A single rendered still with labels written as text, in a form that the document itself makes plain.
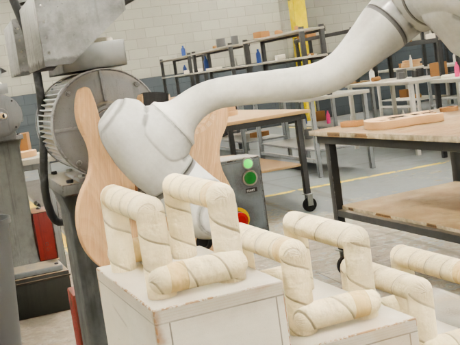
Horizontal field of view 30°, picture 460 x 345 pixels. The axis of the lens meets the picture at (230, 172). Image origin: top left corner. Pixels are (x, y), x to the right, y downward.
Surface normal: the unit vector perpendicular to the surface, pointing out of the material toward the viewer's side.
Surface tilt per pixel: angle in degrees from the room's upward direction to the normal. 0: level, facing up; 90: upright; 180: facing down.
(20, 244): 90
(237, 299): 90
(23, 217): 90
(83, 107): 87
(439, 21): 120
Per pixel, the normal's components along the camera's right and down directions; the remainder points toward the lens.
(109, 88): 0.32, -0.07
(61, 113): -0.16, -0.02
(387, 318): -0.14, -0.98
